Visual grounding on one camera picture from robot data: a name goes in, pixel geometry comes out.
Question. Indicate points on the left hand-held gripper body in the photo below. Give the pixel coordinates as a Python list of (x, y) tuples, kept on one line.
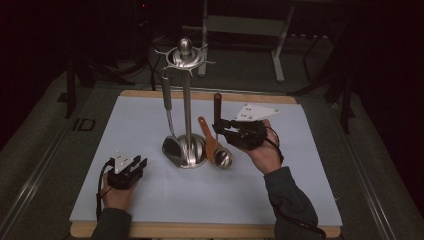
[(123, 178)]

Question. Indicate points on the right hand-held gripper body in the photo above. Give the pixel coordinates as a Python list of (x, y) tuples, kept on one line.
[(250, 135)]

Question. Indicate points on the wooden rice paddle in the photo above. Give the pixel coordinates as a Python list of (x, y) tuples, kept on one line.
[(210, 150)]

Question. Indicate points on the steel spatula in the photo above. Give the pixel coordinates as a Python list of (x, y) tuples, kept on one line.
[(173, 150)]

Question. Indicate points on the steel utensil stand with hooks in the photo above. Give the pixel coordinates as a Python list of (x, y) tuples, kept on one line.
[(187, 100)]

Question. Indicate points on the person's left hand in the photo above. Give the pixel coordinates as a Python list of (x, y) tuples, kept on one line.
[(116, 198)]

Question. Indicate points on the person's right hand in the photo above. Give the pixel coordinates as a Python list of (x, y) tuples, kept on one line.
[(268, 156)]

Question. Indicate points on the white table sheet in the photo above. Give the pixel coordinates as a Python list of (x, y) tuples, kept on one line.
[(150, 206)]

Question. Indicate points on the black metal stand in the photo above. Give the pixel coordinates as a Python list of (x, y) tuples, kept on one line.
[(70, 86), (346, 100)]

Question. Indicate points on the small black floor frame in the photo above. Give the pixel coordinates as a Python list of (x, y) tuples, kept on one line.
[(84, 124)]

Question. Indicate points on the aluminium floor rail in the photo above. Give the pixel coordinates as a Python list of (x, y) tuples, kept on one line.
[(370, 186), (36, 180)]

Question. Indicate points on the white metal desk frame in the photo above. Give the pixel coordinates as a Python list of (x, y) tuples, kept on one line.
[(246, 26)]

